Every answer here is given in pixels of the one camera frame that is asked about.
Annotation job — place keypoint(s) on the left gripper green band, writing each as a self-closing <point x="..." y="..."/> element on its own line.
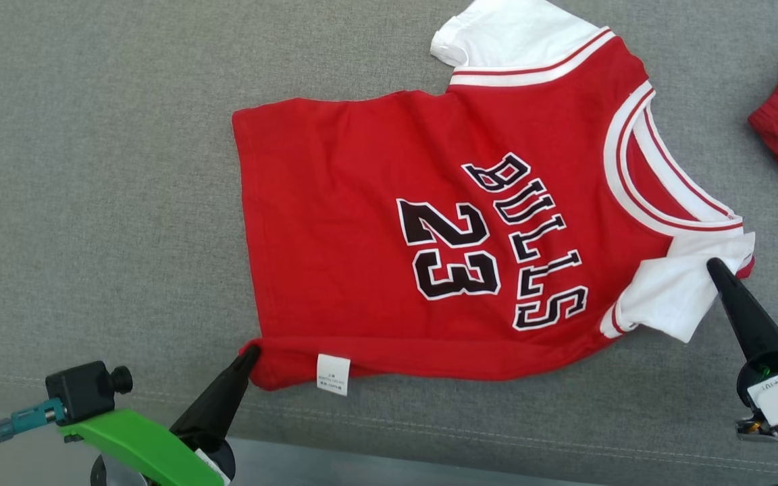
<point x="146" y="449"/>

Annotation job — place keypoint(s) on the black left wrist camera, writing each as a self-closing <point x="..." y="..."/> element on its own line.
<point x="82" y="391"/>

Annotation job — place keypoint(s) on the red Bulls 23 jersey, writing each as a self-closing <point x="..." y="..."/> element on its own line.
<point x="362" y="202"/>

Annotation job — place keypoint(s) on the grey fabric sofa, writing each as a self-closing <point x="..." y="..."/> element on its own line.
<point x="92" y="202"/>

